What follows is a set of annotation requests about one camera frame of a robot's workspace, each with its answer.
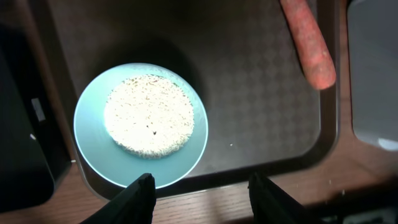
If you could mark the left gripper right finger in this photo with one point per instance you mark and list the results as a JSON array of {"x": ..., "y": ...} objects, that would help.
[{"x": 271, "y": 205}]

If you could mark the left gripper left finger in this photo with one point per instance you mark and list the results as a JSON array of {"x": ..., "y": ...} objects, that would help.
[{"x": 134, "y": 205}]

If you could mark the light blue bowl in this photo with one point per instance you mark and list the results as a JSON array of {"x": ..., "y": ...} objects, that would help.
[{"x": 108, "y": 159}]

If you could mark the white cooked rice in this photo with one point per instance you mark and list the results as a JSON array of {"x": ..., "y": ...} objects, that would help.
[{"x": 149, "y": 116}]

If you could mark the grey dishwasher rack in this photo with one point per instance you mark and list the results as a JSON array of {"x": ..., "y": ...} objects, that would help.
[{"x": 372, "y": 42}]

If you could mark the brown serving tray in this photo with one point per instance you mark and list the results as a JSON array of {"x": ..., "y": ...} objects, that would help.
[{"x": 238, "y": 55}]

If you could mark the black plastic tray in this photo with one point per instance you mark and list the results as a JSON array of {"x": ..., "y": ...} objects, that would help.
[{"x": 34, "y": 157}]

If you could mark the orange carrot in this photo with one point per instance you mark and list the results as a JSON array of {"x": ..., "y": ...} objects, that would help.
[{"x": 313, "y": 54}]

